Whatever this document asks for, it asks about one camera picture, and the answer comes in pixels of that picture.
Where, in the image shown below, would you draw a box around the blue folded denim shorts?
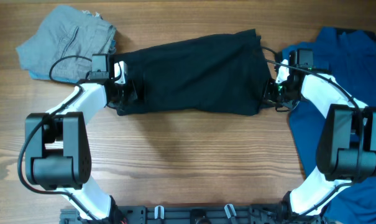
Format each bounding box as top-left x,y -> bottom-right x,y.
29,39 -> 116,83

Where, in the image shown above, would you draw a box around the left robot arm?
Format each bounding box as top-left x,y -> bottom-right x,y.
17,54 -> 137,223

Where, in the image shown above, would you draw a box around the grey folded shorts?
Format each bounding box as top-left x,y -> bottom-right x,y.
16,5 -> 116,80

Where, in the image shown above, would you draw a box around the black shorts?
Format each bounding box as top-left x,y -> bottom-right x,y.
114,29 -> 271,116

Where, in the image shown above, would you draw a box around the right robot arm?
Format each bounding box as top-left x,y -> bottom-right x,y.
263,49 -> 376,222

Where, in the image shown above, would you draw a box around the left black cable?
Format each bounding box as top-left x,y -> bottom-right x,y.
17,55 -> 98,222

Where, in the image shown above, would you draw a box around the blue polo shirt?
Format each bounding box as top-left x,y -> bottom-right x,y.
282,27 -> 376,223

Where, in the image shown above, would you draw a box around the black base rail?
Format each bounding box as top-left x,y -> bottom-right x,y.
59,203 -> 331,224

